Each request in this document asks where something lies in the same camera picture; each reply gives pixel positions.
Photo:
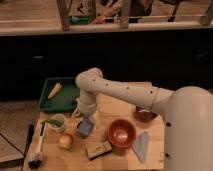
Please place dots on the yellow corn cob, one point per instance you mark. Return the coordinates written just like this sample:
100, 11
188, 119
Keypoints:
54, 90

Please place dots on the dark red bowl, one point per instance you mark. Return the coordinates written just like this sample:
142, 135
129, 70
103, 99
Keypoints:
144, 115

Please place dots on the wooden table leg left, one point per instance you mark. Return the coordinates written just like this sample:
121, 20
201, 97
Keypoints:
63, 9

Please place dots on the green plastic tray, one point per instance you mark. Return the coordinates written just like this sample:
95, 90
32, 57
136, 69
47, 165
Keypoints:
62, 101

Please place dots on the wooden table leg middle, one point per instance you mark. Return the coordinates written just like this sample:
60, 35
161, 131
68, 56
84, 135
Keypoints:
124, 19

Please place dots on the grey-blue cloth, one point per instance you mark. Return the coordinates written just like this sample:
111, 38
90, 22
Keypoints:
140, 146

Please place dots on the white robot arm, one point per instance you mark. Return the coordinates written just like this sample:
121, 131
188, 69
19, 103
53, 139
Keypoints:
187, 113

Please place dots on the orange bowl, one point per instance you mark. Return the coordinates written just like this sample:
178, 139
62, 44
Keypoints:
121, 133

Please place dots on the wooden block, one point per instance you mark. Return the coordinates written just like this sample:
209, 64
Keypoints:
95, 151

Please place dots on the red-yellow apple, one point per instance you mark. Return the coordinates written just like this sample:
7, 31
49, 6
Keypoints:
65, 141

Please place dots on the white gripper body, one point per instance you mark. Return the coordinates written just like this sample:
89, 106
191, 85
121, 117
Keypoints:
86, 106

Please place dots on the green vegetable piece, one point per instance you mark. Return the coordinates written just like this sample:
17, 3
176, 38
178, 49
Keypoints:
53, 122

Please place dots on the metal cup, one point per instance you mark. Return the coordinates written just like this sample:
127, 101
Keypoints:
83, 129

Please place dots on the wooden table leg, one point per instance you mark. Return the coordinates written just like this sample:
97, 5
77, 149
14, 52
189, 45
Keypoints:
63, 9
124, 19

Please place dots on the white cup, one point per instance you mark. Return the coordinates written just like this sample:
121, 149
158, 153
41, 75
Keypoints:
59, 117

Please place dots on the teal bottle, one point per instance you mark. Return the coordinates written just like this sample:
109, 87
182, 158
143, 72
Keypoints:
79, 20

